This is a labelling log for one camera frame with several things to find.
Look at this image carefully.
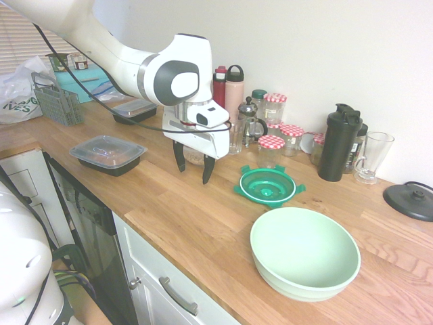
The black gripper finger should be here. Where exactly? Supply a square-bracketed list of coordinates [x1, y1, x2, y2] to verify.
[172, 139, 187, 173]
[201, 154, 217, 186]

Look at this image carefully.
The white round lid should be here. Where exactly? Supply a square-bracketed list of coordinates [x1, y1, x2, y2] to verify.
[300, 131, 317, 155]

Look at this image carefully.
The clear cereal food container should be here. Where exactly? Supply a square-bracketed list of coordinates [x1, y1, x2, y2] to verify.
[184, 147, 206, 166]

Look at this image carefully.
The black kettle base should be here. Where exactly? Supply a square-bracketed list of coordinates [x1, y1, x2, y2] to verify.
[382, 181, 433, 223]

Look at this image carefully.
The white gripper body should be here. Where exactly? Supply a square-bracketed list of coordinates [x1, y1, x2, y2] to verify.
[161, 108, 231, 160]

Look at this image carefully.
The black container clear lid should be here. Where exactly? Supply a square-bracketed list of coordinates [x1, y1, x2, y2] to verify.
[111, 98, 159, 127]

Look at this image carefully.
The metal cabinet handle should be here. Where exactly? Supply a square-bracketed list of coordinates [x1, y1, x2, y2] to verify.
[158, 276, 199, 317]

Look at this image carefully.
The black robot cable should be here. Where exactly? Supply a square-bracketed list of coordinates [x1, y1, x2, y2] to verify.
[31, 21, 233, 131]

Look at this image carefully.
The brown small cup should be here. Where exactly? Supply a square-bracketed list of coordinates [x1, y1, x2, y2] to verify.
[69, 53, 90, 71]

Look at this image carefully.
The teal bread box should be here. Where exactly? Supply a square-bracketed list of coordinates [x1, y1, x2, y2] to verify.
[53, 62, 118, 104]

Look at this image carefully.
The green yogurt cup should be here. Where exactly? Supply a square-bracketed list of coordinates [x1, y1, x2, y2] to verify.
[45, 52, 70, 74]

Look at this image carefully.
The black dishwasher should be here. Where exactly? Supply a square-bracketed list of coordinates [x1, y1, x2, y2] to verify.
[43, 151, 140, 325]

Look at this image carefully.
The black shaker bottle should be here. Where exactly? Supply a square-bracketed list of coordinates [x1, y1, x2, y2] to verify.
[317, 103, 363, 183]

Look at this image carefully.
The green round container lid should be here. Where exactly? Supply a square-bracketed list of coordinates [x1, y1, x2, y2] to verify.
[233, 163, 306, 209]

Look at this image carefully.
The mint green bowl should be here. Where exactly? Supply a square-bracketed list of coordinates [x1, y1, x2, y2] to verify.
[249, 207, 362, 303]

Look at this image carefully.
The pink water bottle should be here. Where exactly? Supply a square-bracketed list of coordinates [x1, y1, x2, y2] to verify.
[224, 64, 246, 123]

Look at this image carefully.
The grey cutlery basket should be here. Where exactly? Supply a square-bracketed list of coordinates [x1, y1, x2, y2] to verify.
[30, 71, 86, 128]

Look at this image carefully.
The tall checkered lid jar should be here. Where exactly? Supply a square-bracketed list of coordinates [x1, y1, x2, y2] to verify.
[263, 93, 288, 126]

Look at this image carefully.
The tall glass mug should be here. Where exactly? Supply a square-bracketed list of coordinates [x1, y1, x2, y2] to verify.
[352, 131, 396, 186]

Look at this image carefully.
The glass french press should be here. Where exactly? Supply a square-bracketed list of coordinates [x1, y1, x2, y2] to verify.
[237, 96, 269, 149]

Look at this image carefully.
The red water bottle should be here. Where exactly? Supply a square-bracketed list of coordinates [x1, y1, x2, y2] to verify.
[212, 65, 229, 109]

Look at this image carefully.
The clear zip bag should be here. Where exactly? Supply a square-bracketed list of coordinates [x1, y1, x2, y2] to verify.
[88, 81, 127, 103]

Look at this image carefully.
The clear drinking glass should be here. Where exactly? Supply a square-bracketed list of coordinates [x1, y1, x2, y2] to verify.
[228, 118, 246, 156]

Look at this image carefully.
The green lid glass jar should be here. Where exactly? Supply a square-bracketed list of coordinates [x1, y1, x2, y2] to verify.
[250, 89, 269, 120]

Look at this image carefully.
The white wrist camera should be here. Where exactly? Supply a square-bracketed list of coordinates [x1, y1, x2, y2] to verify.
[185, 102, 231, 131]

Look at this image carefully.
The white kitchen cabinet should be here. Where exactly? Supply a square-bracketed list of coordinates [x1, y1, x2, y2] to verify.
[111, 211, 242, 325]

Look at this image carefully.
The white plastic bag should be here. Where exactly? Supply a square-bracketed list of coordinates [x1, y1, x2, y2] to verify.
[0, 55, 57, 126]

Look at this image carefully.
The checkered lid spice jar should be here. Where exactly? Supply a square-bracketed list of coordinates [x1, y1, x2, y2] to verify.
[311, 132, 327, 167]

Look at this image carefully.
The black container with pasta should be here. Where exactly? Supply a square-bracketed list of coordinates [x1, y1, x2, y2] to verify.
[68, 134, 149, 177]

